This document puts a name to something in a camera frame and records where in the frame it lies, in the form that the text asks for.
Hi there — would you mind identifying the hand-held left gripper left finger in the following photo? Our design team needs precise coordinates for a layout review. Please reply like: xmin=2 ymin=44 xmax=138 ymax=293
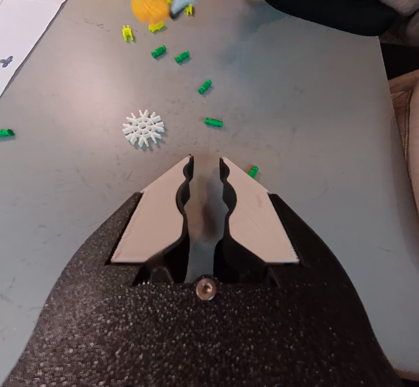
xmin=111 ymin=154 xmax=194 ymax=282

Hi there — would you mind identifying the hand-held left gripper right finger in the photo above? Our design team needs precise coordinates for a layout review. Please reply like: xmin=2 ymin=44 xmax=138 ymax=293
xmin=219 ymin=156 xmax=299 ymax=265

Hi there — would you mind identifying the yellow half-round connector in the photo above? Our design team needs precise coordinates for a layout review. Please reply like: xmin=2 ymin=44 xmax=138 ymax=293
xmin=130 ymin=0 xmax=171 ymax=24

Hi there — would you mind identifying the white snowflake connector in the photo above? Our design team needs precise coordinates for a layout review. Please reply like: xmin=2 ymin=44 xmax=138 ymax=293
xmin=122 ymin=109 xmax=165 ymax=148

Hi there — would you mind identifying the grey desk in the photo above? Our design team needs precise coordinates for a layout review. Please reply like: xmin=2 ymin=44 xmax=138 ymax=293
xmin=0 ymin=0 xmax=419 ymax=374

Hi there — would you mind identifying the folded paper instruction sheet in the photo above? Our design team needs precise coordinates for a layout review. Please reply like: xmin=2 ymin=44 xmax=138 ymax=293
xmin=0 ymin=0 xmax=89 ymax=96

